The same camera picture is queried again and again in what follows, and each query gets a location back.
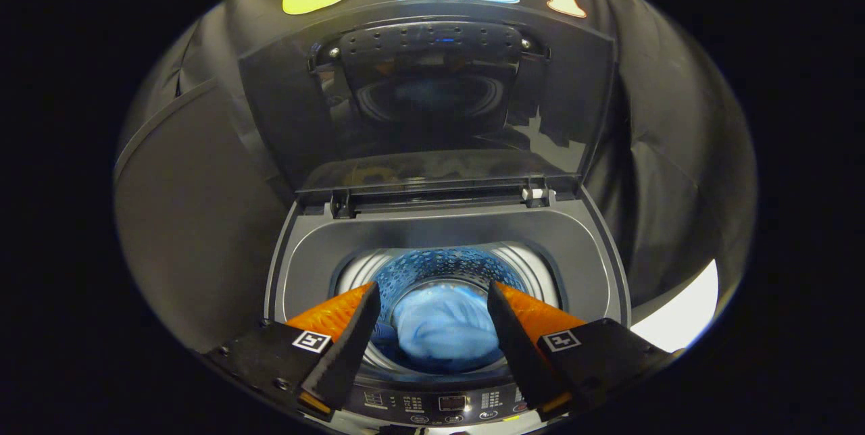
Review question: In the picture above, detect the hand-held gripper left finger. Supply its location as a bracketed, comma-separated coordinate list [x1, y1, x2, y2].
[203, 282, 382, 422]

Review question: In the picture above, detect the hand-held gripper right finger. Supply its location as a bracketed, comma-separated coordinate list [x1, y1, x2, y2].
[487, 280, 683, 422]

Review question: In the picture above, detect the light blue polo shirt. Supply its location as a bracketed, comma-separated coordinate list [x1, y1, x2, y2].
[378, 284, 504, 365]

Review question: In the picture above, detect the dark grey washing machine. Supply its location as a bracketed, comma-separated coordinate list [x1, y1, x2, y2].
[264, 185, 633, 426]

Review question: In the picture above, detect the dark washing machine lid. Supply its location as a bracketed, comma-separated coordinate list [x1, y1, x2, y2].
[237, 0, 617, 196]

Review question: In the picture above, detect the white flat sheet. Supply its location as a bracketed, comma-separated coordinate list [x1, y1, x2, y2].
[628, 259, 720, 355]

